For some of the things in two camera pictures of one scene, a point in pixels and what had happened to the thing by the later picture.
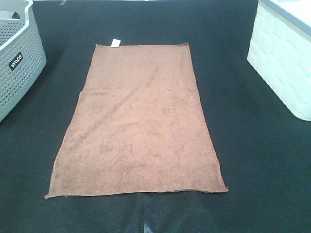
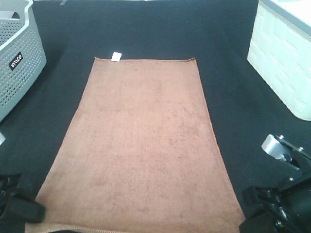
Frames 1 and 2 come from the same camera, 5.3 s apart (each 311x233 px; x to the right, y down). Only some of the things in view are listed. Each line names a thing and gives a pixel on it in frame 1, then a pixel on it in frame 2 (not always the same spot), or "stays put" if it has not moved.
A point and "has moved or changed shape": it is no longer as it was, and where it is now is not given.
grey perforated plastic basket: [22, 53] stays put
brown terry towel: [138, 125] has moved or changed shape
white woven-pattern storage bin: [280, 51] stays put
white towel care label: [115, 43] → [116, 57]
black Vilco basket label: [13, 64] stays put
